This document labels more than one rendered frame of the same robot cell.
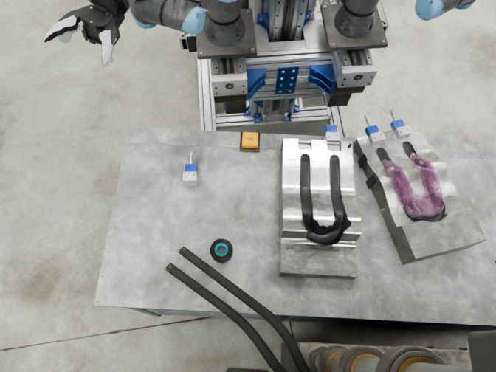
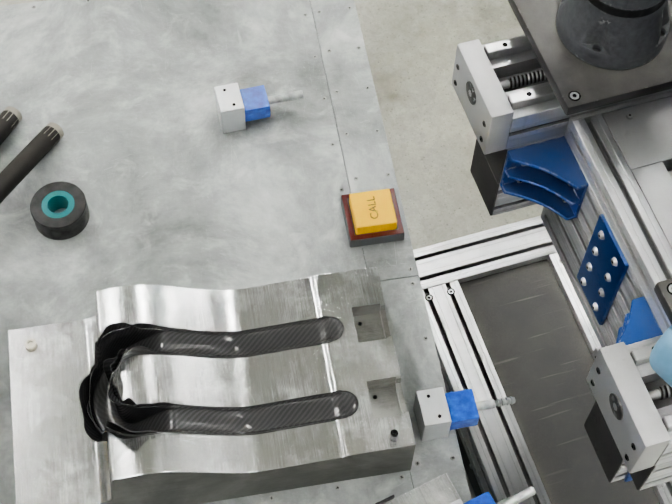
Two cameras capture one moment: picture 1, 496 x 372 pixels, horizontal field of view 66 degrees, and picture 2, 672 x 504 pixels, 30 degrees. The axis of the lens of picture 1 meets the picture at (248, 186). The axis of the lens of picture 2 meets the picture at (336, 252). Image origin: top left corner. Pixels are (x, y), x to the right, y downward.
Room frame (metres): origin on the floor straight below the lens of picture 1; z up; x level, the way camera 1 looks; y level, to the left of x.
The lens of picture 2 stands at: (0.49, -0.93, 2.36)
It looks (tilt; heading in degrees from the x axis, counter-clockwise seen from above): 60 degrees down; 77
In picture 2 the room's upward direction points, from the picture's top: 2 degrees clockwise
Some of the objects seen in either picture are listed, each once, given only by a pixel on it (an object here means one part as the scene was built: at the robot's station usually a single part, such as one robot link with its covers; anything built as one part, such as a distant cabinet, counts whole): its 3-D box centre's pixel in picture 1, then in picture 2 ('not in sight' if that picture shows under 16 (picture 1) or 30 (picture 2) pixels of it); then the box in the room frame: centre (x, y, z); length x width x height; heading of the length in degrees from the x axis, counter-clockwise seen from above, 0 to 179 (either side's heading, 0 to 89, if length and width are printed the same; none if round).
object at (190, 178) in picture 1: (190, 167); (260, 102); (0.62, 0.22, 0.83); 0.13 x 0.05 x 0.05; 3
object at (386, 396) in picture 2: (333, 147); (386, 403); (0.70, -0.32, 0.87); 0.05 x 0.05 x 0.04; 88
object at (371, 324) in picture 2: (304, 146); (371, 329); (0.70, -0.21, 0.87); 0.05 x 0.05 x 0.04; 88
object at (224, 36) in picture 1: (224, 21); (618, 1); (1.10, 0.10, 1.09); 0.15 x 0.15 x 0.10
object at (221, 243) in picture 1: (221, 250); (60, 210); (0.31, 0.09, 0.82); 0.08 x 0.08 x 0.04
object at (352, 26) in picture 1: (356, 12); not in sight; (1.15, -0.39, 1.09); 0.15 x 0.15 x 0.10
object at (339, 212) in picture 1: (323, 194); (216, 377); (0.49, -0.26, 0.92); 0.35 x 0.16 x 0.09; 178
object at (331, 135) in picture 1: (331, 129); (467, 408); (0.81, -0.33, 0.83); 0.13 x 0.05 x 0.05; 0
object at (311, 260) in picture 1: (317, 204); (205, 387); (0.47, -0.25, 0.87); 0.50 x 0.26 x 0.14; 178
